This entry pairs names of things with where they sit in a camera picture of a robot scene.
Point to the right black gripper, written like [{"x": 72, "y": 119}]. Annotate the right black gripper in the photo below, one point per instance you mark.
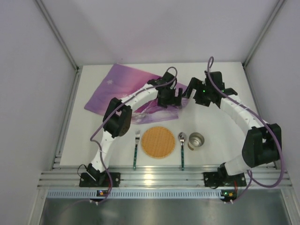
[{"x": 195, "y": 91}]

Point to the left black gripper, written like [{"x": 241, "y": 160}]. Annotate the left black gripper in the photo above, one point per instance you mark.
[{"x": 175, "y": 97}]

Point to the purple printed placemat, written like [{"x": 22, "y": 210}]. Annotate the purple printed placemat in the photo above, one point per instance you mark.
[{"x": 122, "y": 81}]

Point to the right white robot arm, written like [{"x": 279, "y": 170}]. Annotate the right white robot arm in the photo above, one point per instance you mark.
[{"x": 262, "y": 140}]

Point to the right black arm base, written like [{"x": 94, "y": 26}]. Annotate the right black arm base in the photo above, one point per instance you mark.
[{"x": 214, "y": 180}]

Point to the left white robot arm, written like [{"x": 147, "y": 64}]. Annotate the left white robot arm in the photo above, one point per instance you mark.
[{"x": 117, "y": 119}]

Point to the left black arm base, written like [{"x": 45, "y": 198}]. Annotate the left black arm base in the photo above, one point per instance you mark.
[{"x": 86, "y": 181}]

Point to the metal cup with wood band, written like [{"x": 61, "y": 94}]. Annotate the metal cup with wood band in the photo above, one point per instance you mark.
[{"x": 195, "y": 141}]

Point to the round woven wicker plate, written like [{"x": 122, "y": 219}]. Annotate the round woven wicker plate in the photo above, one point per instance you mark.
[{"x": 158, "y": 142}]

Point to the spoon with green handle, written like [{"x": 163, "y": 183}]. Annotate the spoon with green handle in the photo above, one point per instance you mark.
[{"x": 182, "y": 138}]

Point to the fork with green handle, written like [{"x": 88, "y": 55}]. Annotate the fork with green handle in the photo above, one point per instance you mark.
[{"x": 137, "y": 139}]

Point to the right aluminium frame post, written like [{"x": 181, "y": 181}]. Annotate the right aluminium frame post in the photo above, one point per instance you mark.
[{"x": 263, "y": 32}]

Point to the aluminium frame post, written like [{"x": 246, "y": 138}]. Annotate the aluminium frame post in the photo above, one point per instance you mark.
[
  {"x": 263, "y": 32},
  {"x": 44, "y": 11}
]

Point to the left aluminium frame post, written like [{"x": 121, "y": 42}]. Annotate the left aluminium frame post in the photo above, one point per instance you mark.
[{"x": 44, "y": 11}]

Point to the aluminium mounting rail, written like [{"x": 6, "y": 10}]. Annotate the aluminium mounting rail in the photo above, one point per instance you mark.
[{"x": 142, "y": 177}]

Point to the perforated grey cable duct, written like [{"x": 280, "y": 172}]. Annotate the perforated grey cable duct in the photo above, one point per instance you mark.
[{"x": 141, "y": 194}]

